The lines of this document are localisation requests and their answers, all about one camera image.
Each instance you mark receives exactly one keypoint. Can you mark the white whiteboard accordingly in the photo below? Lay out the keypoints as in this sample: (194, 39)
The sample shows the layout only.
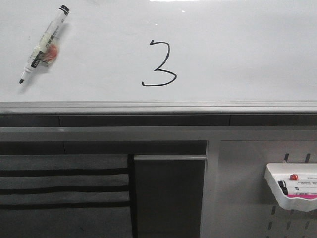
(156, 56)

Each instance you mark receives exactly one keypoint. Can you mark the pink whiteboard eraser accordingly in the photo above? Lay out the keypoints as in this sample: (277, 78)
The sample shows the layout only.
(309, 197)

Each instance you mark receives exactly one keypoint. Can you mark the grey pegboard panel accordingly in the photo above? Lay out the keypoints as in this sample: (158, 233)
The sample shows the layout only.
(238, 201)

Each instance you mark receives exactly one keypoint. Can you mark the grey striped cloth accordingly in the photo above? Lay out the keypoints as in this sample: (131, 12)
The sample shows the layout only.
(68, 196)

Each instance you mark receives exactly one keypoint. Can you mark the white plastic marker tray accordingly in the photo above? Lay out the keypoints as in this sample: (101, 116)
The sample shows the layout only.
(281, 171)

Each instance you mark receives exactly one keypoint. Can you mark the upper black capped marker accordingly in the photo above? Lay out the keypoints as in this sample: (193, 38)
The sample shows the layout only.
(293, 183)

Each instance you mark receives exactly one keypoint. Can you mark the black capped marker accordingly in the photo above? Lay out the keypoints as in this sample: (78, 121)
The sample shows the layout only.
(299, 190)
(293, 183)

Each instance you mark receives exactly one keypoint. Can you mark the lower black capped marker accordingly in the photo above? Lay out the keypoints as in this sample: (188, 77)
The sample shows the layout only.
(299, 190)

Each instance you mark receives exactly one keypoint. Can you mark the red capped marker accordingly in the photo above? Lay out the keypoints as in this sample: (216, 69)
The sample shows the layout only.
(303, 177)

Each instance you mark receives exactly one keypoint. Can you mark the grey metal bracket panel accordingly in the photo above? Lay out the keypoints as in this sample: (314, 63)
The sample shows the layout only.
(169, 195)

